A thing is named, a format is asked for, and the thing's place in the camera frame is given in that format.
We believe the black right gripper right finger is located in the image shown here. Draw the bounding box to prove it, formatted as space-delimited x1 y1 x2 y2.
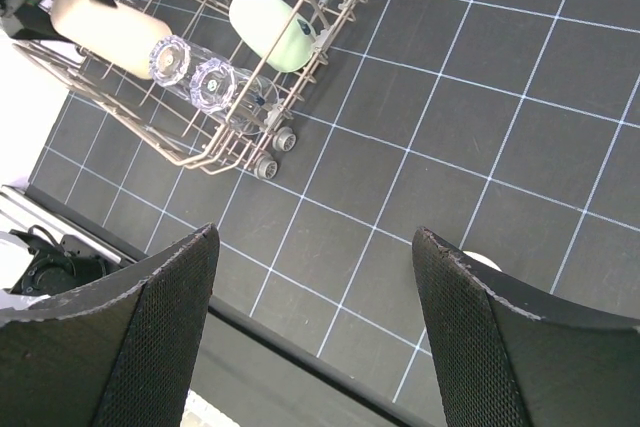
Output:
412 227 639 426

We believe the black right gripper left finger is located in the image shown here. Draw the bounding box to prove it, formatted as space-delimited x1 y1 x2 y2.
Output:
1 224 220 426

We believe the yellow mug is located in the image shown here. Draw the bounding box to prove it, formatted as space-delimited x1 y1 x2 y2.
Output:
50 0 172 80

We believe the small clear faceted glass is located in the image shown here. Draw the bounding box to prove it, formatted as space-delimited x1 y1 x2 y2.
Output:
149 35 215 88

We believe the light green cup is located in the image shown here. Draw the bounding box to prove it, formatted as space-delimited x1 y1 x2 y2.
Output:
229 0 316 73

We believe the large clear faceted glass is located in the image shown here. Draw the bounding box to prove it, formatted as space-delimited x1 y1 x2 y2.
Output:
189 58 279 135

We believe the beige cup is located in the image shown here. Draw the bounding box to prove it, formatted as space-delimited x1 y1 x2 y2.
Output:
464 251 501 272

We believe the black gridded mat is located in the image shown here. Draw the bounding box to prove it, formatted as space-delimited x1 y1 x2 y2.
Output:
31 0 639 424

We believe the grey wire dish rack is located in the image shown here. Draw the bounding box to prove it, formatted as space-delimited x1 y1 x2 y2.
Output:
13 0 368 179

